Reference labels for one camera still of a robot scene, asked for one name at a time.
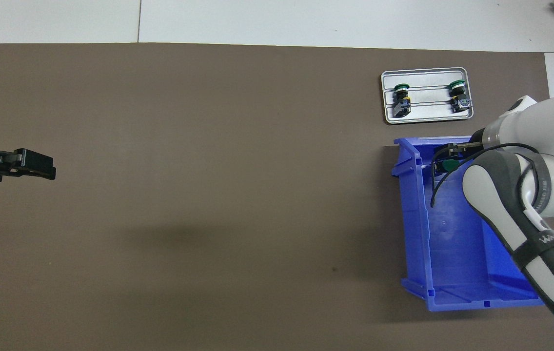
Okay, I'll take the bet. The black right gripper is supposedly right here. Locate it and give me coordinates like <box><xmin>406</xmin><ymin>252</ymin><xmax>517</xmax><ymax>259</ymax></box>
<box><xmin>432</xmin><ymin>128</ymin><xmax>487</xmax><ymax>179</ymax></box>

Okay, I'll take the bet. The green push button switch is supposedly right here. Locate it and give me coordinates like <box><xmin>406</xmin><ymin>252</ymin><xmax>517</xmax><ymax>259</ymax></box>
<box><xmin>434</xmin><ymin>155</ymin><xmax>464</xmax><ymax>173</ymax></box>
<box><xmin>393</xmin><ymin>84</ymin><xmax>413</xmax><ymax>118</ymax></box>
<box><xmin>448</xmin><ymin>79</ymin><xmax>473</xmax><ymax>114</ymax></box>

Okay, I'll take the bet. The grey metal tray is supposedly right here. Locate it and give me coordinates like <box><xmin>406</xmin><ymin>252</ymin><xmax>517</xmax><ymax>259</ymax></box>
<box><xmin>381</xmin><ymin>67</ymin><xmax>475</xmax><ymax>124</ymax></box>

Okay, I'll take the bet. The blue plastic storage bin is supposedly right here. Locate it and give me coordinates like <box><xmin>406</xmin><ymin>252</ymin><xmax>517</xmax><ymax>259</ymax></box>
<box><xmin>391</xmin><ymin>135</ymin><xmax>546</xmax><ymax>312</ymax></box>

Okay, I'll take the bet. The brown table mat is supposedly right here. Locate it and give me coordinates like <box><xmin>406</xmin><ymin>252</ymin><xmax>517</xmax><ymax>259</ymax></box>
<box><xmin>0</xmin><ymin>43</ymin><xmax>554</xmax><ymax>351</ymax></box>

